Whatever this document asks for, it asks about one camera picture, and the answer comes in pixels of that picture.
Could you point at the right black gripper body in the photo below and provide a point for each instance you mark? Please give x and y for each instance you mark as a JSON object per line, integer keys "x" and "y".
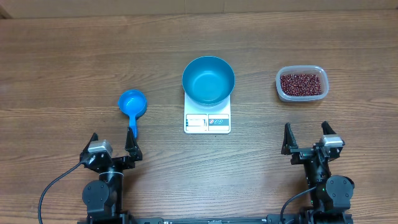
{"x": 300, "y": 155}

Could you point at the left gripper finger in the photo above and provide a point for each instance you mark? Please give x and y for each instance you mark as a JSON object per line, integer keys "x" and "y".
{"x": 94, "y": 137}
{"x": 131, "y": 145}

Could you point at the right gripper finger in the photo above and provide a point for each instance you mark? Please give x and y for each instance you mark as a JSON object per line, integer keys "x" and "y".
{"x": 289, "y": 145}
{"x": 327, "y": 130}

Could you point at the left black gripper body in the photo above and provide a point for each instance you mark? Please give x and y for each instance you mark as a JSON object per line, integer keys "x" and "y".
{"x": 122, "y": 164}

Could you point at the blue plastic measuring scoop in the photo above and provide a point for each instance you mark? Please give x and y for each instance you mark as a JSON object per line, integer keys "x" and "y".
{"x": 133, "y": 103}

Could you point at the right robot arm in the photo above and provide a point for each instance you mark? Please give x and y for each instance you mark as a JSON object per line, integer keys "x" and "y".
{"x": 330, "y": 195}

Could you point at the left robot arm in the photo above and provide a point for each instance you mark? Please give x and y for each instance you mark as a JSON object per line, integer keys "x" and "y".
{"x": 104, "y": 197}

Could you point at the white digital kitchen scale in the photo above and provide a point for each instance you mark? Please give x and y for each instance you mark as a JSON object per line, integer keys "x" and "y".
{"x": 199, "y": 119}

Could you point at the teal blue bowl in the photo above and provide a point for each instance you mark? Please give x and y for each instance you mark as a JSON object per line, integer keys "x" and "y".
{"x": 208, "y": 80}

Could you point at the clear plastic food container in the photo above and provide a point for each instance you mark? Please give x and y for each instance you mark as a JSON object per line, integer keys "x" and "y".
{"x": 296, "y": 69}

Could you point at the red adzuki beans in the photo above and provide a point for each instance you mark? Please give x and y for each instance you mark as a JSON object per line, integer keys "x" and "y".
{"x": 302, "y": 84}

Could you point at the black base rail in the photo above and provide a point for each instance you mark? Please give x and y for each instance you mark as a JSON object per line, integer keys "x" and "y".
{"x": 269, "y": 219}

